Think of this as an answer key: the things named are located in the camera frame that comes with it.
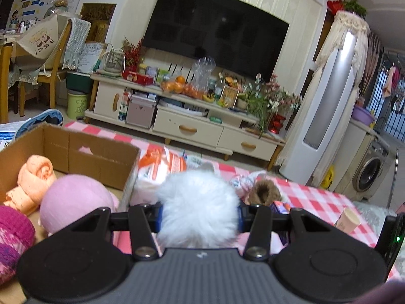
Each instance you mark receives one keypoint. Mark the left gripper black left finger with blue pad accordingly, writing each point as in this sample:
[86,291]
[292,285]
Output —
[143,221]

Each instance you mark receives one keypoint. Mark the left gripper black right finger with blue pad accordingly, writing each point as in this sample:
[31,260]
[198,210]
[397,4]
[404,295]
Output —
[258,221]

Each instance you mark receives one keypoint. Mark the white fluffy pompom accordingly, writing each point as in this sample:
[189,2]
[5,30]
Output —
[200,211]

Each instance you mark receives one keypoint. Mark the pink round plush toy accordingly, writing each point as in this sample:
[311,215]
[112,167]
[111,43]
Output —
[70,198]

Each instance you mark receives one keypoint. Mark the magenta purple knitted hat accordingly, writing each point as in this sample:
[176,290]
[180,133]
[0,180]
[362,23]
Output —
[17,235]

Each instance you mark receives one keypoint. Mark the pink checkered tablecloth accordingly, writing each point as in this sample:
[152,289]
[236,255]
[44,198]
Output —
[323,204]

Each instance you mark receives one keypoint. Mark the white fluffy headband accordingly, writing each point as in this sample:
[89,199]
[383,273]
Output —
[244,184]

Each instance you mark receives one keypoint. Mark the orange white tissue pack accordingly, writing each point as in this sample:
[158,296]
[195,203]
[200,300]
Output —
[152,170]

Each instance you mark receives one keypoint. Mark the beige paper cup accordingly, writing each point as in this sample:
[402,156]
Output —
[348,221]

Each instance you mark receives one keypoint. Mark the red lantern ornament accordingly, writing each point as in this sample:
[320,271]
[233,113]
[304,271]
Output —
[276,123]

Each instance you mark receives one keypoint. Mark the grey storage box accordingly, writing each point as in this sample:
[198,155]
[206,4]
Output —
[141,112]

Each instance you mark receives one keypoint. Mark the cream tv cabinet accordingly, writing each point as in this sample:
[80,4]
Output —
[183,119]

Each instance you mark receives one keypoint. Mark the green potted plant with flowers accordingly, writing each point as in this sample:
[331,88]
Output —
[266,99]

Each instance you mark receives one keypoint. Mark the silver washing machine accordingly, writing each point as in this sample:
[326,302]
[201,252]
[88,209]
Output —
[373,167]

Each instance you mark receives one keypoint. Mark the pile of oranges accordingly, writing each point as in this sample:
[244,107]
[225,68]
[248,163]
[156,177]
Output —
[178,85]

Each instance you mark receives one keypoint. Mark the green trash bin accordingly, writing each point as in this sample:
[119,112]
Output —
[77,103]

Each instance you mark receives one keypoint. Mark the red snack box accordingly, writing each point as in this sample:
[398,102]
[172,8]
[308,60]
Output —
[138,78]

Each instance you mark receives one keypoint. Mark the purple plastic basin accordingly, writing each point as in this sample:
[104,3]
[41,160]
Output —
[362,115]

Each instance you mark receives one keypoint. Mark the clear plastic bag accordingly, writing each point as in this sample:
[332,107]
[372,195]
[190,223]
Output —
[202,69]

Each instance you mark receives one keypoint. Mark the red berry bouquet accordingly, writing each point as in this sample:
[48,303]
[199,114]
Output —
[134,53]

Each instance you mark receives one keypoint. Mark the white standing air conditioner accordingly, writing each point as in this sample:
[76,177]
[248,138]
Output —
[323,117]

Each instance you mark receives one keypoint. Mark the blue white newspaper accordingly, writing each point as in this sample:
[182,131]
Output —
[11,131]

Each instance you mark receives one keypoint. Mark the wooden dining chair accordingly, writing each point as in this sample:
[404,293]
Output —
[33,72]

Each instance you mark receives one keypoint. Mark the black flat television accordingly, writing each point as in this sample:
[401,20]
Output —
[238,36]

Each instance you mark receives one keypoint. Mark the canvas tote bag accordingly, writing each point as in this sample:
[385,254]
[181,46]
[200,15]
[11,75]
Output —
[41,39]

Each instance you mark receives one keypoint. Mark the brown corduroy soft item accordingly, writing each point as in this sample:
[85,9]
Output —
[264,192]

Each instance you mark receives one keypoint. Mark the wooden picture frame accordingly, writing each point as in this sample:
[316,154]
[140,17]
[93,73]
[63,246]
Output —
[228,97]

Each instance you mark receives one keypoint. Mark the wire basket bag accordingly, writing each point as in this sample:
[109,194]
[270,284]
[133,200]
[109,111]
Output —
[113,60]

